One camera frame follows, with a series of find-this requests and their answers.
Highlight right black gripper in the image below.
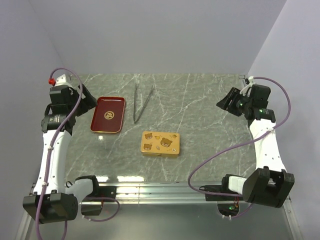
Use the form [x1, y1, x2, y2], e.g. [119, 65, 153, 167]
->
[216, 87, 253, 117]

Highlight metal tongs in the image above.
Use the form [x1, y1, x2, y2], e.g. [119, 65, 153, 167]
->
[132, 82, 154, 125]

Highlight grey tin lid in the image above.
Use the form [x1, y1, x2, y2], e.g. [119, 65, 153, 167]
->
[140, 131, 180, 153]

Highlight gold tin box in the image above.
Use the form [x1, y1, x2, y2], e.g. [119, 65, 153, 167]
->
[141, 151, 180, 158]

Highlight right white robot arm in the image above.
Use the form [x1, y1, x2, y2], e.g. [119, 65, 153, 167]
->
[216, 84, 295, 208]

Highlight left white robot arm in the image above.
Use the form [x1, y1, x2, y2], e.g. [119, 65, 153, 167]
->
[22, 83, 101, 224]

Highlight red rectangular tray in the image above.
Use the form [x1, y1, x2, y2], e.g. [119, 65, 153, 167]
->
[90, 96, 126, 134]

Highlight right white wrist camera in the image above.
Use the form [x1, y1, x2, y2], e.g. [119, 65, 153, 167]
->
[240, 76, 256, 96]

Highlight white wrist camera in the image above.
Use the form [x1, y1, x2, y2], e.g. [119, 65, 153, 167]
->
[240, 76, 256, 96]
[48, 74, 73, 88]

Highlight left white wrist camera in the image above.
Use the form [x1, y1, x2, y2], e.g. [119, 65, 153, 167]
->
[48, 74, 73, 88]

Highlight aluminium rail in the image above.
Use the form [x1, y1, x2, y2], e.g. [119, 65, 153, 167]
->
[74, 182, 292, 205]

